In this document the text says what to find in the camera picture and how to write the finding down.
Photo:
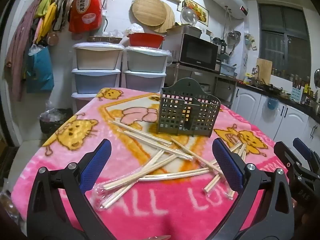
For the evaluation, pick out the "grey metal tray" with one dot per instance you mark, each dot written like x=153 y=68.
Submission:
x=183 y=31

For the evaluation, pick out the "white plastic bag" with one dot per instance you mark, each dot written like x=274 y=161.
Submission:
x=133 y=30

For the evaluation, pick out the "row of spice jars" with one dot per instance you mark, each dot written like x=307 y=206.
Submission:
x=292 y=77

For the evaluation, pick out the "green perforated utensil holder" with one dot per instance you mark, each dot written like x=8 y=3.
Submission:
x=195 y=115

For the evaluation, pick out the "pink hanging garment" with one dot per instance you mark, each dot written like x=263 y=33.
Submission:
x=18 y=55

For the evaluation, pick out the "light blue box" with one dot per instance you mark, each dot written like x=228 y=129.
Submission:
x=228 y=70

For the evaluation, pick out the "hanging metal pot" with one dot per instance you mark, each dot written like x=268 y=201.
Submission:
x=234 y=38

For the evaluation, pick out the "pink printed blanket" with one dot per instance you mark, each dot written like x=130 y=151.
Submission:
x=140 y=200

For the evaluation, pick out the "yellow hanging cloth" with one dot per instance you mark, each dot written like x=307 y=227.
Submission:
x=47 y=17

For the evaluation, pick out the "blue utensil rack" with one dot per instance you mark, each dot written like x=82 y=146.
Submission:
x=297 y=94

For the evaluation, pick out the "small blue hanging bag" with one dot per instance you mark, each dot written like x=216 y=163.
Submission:
x=272 y=103

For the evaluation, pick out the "drawer tower with beige drawer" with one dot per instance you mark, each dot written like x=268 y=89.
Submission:
x=96 y=57

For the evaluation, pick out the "metal pot lid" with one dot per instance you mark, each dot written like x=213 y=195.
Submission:
x=317 y=78

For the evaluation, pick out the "bunch of chopsticks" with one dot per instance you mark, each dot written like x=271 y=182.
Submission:
x=160 y=162

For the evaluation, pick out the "brown round ladle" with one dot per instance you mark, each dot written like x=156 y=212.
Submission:
x=53 y=38

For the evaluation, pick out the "metal faucet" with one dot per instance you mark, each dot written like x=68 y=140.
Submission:
x=255 y=70

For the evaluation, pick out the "round bamboo tray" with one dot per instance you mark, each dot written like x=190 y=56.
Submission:
x=148 y=11
x=171 y=17

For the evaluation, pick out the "black trash bin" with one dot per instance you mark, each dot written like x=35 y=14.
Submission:
x=56 y=122

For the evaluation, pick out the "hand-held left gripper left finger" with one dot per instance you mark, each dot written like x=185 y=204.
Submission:
x=96 y=165

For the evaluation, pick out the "wooden cutting board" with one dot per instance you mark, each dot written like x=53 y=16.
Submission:
x=264 y=71

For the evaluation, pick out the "hanging green white packet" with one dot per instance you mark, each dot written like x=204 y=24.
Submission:
x=251 y=42

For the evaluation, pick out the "black blender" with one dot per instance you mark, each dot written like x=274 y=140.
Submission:
x=220 y=46

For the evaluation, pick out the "white kitchen cabinets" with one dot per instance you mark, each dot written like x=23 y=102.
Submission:
x=250 y=105

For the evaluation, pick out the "red plastic basin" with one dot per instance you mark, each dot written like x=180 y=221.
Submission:
x=146 y=41

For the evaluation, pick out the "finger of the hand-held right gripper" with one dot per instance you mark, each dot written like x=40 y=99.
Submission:
x=302 y=148
x=283 y=152

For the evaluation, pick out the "red printed bag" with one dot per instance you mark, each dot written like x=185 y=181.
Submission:
x=85 y=10

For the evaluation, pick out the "black wok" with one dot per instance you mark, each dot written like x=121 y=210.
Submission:
x=270 y=87

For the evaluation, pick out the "black microwave oven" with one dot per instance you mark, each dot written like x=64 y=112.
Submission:
x=197 y=52

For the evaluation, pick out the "wicker basket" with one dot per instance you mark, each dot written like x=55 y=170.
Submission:
x=103 y=39

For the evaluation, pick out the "person's left hand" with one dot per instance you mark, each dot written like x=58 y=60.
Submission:
x=160 y=238

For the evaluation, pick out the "dark kitchen window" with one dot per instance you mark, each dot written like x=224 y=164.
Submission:
x=280 y=42

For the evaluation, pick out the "glass pot lid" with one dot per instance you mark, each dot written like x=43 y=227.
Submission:
x=187 y=16

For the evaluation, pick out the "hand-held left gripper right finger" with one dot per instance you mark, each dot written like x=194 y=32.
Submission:
x=227 y=165

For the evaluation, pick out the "drawer tower with green drawer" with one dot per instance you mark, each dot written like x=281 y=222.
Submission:
x=146 y=60

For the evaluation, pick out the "hanging striped cloth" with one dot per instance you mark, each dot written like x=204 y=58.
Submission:
x=63 y=7

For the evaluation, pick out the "food wall poster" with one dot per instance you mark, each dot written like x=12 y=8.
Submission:
x=200 y=12

